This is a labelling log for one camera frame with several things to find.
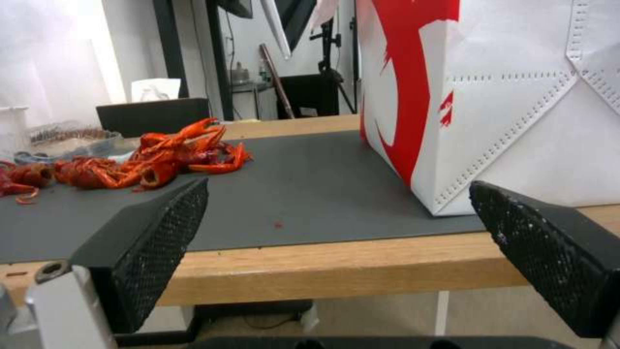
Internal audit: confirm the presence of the black cabinet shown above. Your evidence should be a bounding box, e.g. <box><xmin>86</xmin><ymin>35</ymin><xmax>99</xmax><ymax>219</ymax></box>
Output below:
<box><xmin>277</xmin><ymin>74</ymin><xmax>360</xmax><ymax>119</ymax></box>

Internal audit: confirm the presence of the red crayfish with raised claw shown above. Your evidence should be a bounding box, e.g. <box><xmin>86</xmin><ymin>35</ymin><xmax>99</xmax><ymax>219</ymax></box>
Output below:
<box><xmin>138</xmin><ymin>117</ymin><xmax>254</xmax><ymax>175</ymax></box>

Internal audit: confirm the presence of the dark red crayfish head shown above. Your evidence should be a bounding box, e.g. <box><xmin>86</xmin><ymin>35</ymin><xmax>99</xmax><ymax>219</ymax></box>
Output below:
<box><xmin>0</xmin><ymin>161</ymin><xmax>55</xmax><ymax>197</ymax></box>

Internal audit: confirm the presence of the red crayfish body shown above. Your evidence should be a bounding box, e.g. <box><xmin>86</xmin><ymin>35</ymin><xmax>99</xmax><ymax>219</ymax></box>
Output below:
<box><xmin>51</xmin><ymin>156</ymin><xmax>141</xmax><ymax>190</ymax></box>

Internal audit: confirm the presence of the white and red delivery bag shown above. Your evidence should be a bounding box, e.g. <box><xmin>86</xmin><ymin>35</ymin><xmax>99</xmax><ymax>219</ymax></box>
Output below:
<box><xmin>356</xmin><ymin>0</ymin><xmax>620</xmax><ymax>219</ymax></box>

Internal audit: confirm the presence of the white table leg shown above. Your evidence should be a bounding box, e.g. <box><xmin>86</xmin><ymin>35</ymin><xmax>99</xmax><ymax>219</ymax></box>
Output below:
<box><xmin>434</xmin><ymin>290</ymin><xmax>452</xmax><ymax>336</ymax></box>

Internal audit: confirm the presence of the brown wooden stick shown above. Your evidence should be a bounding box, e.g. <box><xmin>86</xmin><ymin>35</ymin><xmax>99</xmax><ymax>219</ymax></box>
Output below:
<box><xmin>258</xmin><ymin>43</ymin><xmax>296</xmax><ymax>119</ymax></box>

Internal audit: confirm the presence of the grey table mat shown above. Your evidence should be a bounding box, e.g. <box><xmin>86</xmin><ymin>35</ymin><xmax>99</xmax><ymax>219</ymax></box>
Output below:
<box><xmin>0</xmin><ymin>130</ymin><xmax>486</xmax><ymax>264</ymax></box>

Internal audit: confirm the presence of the black vertical post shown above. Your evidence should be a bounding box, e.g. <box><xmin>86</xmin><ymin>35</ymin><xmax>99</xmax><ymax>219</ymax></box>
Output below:
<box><xmin>151</xmin><ymin>0</ymin><xmax>191</xmax><ymax>99</ymax></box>

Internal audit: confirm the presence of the clear plastic takeout box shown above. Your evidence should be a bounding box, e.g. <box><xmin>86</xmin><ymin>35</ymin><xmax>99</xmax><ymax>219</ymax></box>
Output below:
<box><xmin>14</xmin><ymin>122</ymin><xmax>139</xmax><ymax>162</ymax></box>

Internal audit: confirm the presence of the white storage bin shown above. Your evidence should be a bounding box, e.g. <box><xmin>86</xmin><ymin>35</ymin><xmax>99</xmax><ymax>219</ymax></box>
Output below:
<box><xmin>0</xmin><ymin>105</ymin><xmax>31</xmax><ymax>147</ymax></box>

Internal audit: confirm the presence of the red crayfish hollow shell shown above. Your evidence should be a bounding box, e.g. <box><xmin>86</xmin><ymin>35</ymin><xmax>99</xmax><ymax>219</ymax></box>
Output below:
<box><xmin>129</xmin><ymin>159</ymin><xmax>183</xmax><ymax>191</ymax></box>

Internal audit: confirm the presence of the white studio light reflector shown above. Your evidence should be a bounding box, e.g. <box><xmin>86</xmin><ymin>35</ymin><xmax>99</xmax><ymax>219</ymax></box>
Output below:
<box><xmin>260</xmin><ymin>0</ymin><xmax>360</xmax><ymax>60</ymax></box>

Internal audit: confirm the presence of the black tripod stand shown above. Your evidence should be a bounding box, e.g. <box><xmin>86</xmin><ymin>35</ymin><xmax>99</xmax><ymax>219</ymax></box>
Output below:
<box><xmin>309</xmin><ymin>16</ymin><xmax>360</xmax><ymax>114</ymax></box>

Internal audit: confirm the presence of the small curled red shell piece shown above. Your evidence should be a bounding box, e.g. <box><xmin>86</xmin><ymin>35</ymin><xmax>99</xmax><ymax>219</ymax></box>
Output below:
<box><xmin>15</xmin><ymin>188</ymin><xmax>41</xmax><ymax>206</ymax></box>

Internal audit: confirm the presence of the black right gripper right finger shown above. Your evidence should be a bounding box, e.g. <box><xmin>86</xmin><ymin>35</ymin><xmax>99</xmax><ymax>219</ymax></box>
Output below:
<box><xmin>469</xmin><ymin>180</ymin><xmax>620</xmax><ymax>339</ymax></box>

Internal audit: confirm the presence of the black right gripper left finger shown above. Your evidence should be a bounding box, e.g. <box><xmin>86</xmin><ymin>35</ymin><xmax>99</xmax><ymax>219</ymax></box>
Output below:
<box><xmin>0</xmin><ymin>178</ymin><xmax>209</xmax><ymax>349</ymax></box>

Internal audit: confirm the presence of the black rectangular box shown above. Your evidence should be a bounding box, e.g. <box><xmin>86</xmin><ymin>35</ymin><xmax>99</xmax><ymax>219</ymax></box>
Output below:
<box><xmin>95</xmin><ymin>97</ymin><xmax>212</xmax><ymax>139</ymax></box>

